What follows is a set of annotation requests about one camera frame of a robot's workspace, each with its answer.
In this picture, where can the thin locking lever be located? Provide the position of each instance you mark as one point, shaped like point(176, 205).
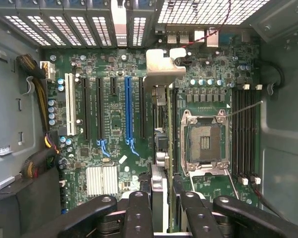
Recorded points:
point(243, 109)

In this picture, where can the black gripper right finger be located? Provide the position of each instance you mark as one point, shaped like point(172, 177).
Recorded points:
point(201, 220)

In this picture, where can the green motherboard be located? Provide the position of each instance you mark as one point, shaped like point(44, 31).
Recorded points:
point(109, 116)

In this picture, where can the white expansion slot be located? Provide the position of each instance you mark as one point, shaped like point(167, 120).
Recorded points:
point(70, 104)

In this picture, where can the silver chipset heat sink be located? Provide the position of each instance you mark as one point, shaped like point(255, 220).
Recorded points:
point(101, 181)

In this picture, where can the CPU socket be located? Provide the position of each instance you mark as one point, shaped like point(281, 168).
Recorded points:
point(206, 141)

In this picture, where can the open black PC case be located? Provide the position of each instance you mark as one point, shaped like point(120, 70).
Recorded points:
point(283, 148)

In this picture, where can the black expansion slot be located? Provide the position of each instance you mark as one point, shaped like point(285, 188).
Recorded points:
point(100, 109)
point(142, 109)
point(86, 109)

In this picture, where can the black plastic shroud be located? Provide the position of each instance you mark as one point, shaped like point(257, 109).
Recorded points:
point(27, 210)

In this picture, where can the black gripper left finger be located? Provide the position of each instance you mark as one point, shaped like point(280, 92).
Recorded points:
point(137, 218)

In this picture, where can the blue expansion slot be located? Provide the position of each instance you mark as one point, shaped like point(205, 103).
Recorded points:
point(128, 109)

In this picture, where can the open metal socket cover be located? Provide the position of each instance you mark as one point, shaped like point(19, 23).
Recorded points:
point(208, 171)

